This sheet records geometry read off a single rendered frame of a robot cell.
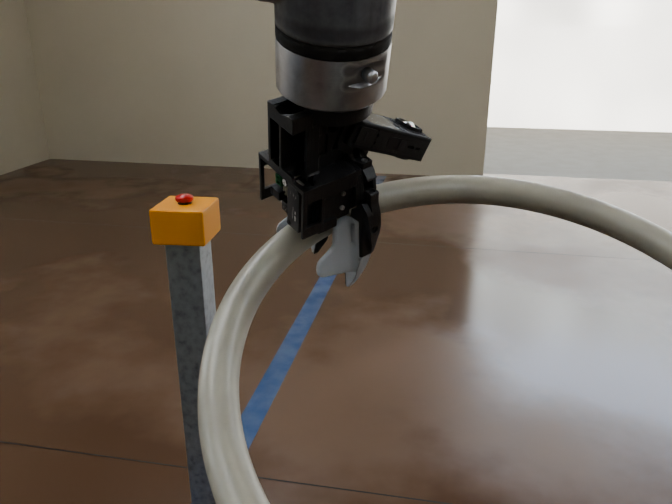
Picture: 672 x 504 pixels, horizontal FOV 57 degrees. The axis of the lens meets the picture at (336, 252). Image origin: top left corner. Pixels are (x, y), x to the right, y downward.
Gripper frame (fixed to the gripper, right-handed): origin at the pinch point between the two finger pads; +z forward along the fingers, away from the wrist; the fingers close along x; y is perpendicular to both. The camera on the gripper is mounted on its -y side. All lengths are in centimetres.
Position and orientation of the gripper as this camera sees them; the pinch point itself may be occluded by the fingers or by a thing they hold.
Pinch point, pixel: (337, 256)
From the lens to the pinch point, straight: 65.1
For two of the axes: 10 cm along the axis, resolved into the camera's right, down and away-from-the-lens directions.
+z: -0.5, 7.3, 6.8
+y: -8.0, 3.8, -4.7
